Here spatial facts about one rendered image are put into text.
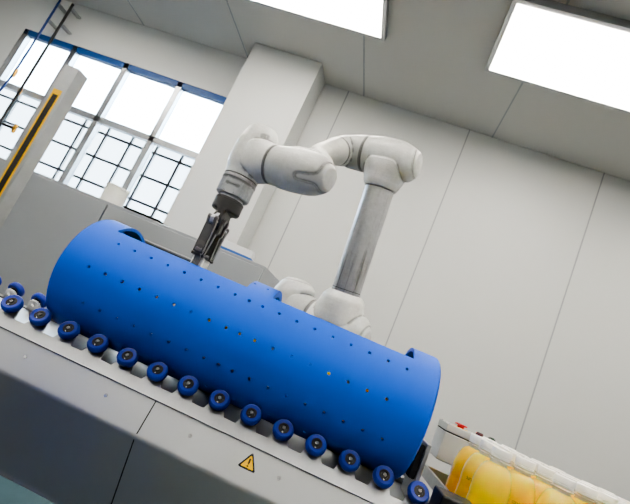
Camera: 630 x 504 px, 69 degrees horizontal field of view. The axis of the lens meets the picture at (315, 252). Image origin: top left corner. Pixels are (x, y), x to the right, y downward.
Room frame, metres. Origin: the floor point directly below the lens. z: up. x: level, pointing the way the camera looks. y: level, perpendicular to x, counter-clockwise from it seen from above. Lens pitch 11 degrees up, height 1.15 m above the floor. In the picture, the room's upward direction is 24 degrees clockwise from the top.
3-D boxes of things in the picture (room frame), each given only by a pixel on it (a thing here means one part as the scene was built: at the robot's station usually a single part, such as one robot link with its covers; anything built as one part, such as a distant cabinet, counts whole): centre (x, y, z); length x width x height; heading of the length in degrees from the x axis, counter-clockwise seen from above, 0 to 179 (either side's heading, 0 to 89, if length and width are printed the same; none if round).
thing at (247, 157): (1.15, 0.24, 1.54); 0.13 x 0.11 x 0.16; 63
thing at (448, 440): (1.35, -0.63, 1.05); 0.20 x 0.10 x 0.10; 83
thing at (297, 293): (1.68, 0.00, 1.23); 0.18 x 0.16 x 0.22; 63
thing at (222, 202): (1.15, 0.25, 1.35); 0.08 x 0.07 x 0.09; 173
